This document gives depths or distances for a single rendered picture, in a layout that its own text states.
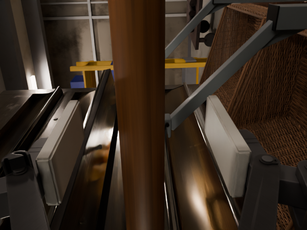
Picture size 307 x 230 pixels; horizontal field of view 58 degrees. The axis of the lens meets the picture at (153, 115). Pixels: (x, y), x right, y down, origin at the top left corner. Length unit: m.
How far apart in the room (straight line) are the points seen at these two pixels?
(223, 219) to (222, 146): 0.73
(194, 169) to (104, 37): 6.32
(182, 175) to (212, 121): 0.89
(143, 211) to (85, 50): 7.16
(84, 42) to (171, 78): 2.39
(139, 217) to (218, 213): 0.70
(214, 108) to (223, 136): 0.03
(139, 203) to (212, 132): 0.07
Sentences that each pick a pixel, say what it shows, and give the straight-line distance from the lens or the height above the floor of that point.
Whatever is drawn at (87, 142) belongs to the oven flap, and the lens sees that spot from 0.98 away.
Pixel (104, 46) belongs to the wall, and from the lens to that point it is 7.23.
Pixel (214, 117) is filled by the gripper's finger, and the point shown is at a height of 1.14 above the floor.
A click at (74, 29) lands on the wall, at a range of 7.31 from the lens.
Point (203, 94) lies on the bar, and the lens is 0.57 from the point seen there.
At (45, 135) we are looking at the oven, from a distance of 1.37.
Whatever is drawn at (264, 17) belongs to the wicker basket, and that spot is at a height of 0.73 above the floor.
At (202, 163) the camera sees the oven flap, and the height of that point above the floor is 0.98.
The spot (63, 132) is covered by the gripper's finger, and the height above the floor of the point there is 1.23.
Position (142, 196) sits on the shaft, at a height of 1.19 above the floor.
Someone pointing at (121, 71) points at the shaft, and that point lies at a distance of 0.15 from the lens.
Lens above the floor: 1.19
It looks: 1 degrees down
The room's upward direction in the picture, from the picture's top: 92 degrees counter-clockwise
